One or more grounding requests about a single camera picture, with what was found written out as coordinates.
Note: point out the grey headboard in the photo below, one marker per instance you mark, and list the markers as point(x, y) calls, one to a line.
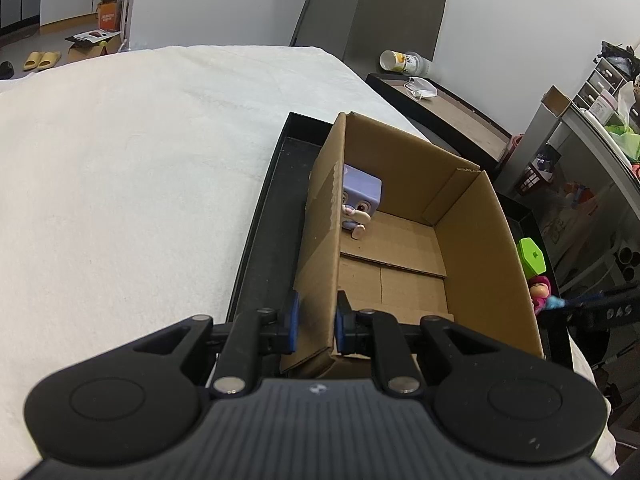
point(380, 10)

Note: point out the green bag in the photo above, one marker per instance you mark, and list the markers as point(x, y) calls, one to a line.
point(625, 137)

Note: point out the grey drawer organizer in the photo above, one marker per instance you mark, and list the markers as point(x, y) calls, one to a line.
point(602, 82)

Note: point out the white shelf unit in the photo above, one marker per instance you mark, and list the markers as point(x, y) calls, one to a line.
point(575, 170)

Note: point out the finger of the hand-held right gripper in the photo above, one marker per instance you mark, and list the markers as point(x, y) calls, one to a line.
point(600, 294)

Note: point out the purple cube toy figure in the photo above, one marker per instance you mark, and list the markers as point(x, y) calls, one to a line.
point(361, 187)

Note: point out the black shoes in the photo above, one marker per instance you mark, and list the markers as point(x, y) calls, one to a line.
point(6, 69)

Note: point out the yellow slipper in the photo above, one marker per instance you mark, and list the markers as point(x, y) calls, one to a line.
point(50, 59)
point(32, 61)

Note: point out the white face mask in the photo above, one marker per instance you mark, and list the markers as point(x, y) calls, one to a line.
point(421, 89)

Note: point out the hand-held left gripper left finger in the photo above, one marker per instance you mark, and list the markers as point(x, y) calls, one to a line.
point(292, 327)

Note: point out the brown cardboard box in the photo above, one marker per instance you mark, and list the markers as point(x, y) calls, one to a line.
point(400, 250)

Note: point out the green toy block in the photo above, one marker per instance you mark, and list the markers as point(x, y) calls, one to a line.
point(532, 256)

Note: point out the black tray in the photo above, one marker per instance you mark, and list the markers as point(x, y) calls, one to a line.
point(270, 220)

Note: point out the black bedside table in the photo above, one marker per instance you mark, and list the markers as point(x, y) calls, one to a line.
point(450, 110)

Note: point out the pink-haired doll figure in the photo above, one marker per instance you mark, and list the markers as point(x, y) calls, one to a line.
point(539, 292)

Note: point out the orange cardboard box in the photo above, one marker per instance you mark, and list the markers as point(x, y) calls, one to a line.
point(109, 14)

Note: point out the open cardboard box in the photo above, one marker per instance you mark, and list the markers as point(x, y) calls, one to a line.
point(90, 47)

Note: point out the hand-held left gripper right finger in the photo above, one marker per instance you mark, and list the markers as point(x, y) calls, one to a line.
point(342, 327)

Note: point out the small white-edged cardboard box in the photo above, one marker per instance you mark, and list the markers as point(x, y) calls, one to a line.
point(556, 100)

